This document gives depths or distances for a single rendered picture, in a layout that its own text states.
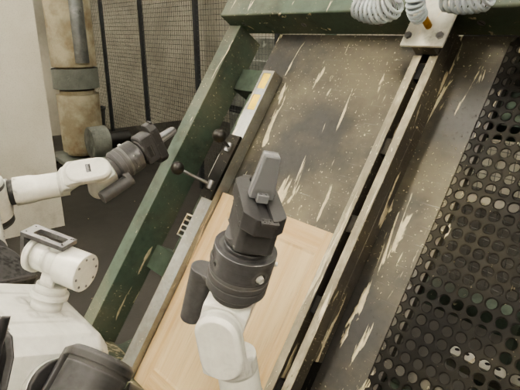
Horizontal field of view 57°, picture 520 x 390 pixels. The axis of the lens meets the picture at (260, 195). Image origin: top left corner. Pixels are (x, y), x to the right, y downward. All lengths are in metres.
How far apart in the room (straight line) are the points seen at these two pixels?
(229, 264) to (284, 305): 0.52
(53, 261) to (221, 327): 0.32
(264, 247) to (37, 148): 4.22
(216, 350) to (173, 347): 0.65
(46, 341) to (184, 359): 0.56
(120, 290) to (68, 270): 0.75
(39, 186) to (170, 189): 0.43
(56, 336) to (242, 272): 0.33
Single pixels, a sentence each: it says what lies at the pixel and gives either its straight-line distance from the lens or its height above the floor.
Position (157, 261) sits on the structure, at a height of 1.10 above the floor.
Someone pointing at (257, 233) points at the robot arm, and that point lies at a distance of 0.57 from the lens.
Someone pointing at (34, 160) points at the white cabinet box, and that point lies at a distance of 4.76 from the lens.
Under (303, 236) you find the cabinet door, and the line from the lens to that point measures 1.14.
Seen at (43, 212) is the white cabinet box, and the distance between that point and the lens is 4.90.
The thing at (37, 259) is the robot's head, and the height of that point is 1.43.
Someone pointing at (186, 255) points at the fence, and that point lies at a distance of 1.35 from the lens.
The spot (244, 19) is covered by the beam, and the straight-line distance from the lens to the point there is 1.61.
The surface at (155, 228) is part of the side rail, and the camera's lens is 1.56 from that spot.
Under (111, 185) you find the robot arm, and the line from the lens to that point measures 1.31.
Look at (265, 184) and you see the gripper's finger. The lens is 0.60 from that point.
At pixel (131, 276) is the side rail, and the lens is 1.58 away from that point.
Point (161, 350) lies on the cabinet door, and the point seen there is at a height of 0.98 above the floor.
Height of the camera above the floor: 1.79
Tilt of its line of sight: 19 degrees down
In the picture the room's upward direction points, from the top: straight up
